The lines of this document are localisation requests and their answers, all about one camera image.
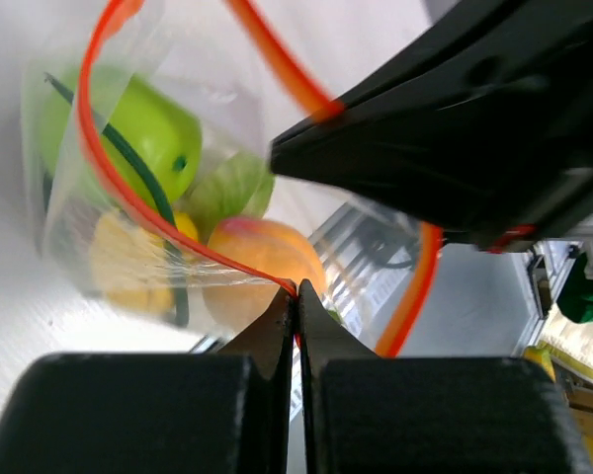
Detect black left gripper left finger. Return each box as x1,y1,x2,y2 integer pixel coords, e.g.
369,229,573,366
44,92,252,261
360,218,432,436
0,290,294,473

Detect aluminium mounting rail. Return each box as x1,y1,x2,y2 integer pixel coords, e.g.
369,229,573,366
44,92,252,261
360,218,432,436
192,201,426,356

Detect clear orange-zipper zip bag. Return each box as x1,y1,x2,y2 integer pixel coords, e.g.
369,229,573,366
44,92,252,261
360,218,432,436
21,1,441,357

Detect spare yellow fruit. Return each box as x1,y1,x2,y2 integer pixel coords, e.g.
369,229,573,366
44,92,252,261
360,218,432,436
523,346,556,381

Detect green apple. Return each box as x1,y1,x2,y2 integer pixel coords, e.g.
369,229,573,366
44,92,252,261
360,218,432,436
38,70,202,203

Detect yellow lemon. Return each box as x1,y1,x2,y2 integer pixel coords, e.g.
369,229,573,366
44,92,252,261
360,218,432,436
89,208,181,319

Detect orange fruit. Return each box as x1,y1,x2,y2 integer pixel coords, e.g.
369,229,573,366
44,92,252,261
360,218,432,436
203,216,327,333

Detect white cauliflower with green leaves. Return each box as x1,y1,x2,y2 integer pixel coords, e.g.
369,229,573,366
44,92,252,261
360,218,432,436
179,152,275,240

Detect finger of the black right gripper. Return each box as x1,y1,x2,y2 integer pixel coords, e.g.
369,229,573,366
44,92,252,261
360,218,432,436
271,1,593,232

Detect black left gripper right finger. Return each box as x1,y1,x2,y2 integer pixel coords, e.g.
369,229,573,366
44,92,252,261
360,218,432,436
296,280,593,473

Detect green cloth bag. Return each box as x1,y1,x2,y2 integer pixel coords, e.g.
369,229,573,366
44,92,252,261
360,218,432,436
556,254,593,324

